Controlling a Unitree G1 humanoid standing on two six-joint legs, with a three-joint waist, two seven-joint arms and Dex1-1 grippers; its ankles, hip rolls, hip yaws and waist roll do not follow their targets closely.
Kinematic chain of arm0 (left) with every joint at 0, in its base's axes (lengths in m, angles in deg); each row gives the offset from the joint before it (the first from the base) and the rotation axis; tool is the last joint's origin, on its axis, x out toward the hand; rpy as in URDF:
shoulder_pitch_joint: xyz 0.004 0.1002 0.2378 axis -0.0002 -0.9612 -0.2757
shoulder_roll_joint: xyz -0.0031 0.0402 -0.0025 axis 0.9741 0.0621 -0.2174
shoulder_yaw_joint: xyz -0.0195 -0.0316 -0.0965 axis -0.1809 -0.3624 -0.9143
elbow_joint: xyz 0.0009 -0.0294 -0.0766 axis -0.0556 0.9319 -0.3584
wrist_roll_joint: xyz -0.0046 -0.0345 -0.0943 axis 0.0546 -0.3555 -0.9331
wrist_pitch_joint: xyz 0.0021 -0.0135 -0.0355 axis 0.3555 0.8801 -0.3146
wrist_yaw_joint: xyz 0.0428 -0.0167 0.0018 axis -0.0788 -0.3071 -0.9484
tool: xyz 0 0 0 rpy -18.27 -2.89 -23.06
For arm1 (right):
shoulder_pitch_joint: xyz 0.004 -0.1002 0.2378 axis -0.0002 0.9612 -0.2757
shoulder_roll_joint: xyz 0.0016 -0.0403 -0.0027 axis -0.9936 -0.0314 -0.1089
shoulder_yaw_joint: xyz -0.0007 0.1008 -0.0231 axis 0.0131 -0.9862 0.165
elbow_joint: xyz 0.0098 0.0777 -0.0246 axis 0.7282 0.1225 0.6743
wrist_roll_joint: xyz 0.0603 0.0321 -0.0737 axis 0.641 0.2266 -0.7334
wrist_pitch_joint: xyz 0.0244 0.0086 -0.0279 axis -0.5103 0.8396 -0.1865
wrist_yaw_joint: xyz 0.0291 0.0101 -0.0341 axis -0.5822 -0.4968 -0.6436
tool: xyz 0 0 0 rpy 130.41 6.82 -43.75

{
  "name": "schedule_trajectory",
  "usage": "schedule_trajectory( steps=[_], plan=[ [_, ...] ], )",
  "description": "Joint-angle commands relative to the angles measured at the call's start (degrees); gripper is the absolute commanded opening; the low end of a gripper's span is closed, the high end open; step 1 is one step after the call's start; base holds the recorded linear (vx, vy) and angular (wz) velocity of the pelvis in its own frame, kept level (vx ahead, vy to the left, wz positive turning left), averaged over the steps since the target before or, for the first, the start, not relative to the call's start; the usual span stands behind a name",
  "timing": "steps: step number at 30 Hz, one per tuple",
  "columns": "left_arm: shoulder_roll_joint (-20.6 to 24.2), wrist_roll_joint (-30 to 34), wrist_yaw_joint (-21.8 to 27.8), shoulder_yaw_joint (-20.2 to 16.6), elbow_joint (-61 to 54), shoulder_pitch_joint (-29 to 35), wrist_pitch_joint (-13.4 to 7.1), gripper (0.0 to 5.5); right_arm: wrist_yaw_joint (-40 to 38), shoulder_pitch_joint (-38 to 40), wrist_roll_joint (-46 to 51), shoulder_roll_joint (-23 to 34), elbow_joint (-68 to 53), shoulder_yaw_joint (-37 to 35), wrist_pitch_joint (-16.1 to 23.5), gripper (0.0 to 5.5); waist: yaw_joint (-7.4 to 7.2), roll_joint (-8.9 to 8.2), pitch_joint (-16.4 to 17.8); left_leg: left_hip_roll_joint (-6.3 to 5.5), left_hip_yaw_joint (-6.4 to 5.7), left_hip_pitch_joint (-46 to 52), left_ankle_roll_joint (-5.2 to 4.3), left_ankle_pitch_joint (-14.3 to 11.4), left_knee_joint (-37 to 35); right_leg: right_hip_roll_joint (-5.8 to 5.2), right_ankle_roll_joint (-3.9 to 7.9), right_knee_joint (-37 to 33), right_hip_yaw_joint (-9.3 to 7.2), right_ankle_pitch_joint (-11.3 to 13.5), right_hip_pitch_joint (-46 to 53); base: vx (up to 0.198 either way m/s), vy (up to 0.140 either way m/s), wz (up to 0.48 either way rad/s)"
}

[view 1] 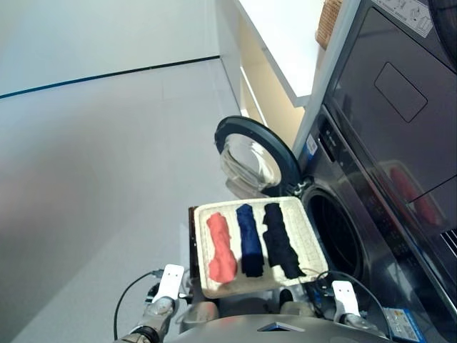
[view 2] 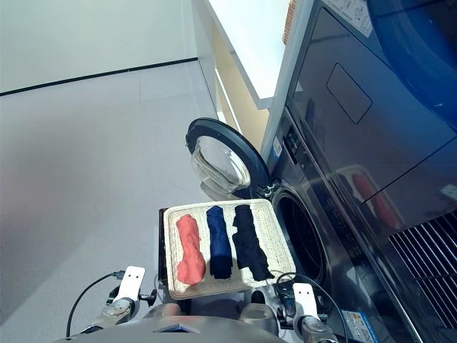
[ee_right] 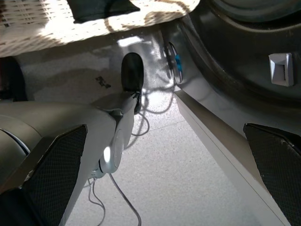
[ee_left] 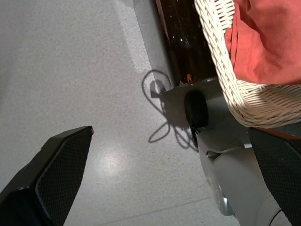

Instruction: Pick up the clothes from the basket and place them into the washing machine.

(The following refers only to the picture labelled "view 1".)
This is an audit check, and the black cloth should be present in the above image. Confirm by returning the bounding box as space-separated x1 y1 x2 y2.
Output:
262 202 307 280

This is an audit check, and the red cloth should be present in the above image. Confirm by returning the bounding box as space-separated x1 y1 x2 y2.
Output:
206 212 239 285

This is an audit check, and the blue cloth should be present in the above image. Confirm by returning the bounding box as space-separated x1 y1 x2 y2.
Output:
235 203 266 278

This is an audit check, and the pale woven basket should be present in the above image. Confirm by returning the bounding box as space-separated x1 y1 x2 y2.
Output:
194 196 328 299

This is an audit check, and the grey washing machine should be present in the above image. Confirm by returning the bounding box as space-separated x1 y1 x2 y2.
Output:
292 0 457 343

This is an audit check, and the brown wicker basket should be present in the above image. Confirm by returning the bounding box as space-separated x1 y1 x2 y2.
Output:
314 0 343 49

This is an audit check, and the silver robot leg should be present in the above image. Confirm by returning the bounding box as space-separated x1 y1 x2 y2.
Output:
280 289 315 317
180 302 219 332

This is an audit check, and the silver robot torso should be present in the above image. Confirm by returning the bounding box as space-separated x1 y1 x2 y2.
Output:
176 314 390 343

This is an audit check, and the dark brown stool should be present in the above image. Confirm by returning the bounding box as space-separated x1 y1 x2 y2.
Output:
188 205 201 279

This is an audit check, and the blue energy label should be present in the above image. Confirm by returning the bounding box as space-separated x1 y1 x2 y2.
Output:
383 307 426 340

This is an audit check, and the round glass washer door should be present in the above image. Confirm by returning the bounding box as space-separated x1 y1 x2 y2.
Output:
214 114 304 199

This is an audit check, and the white instruction sticker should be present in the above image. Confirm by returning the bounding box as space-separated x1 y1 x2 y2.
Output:
374 0 435 39

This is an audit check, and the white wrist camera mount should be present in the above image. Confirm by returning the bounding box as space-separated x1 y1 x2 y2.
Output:
331 280 361 319
155 263 186 299

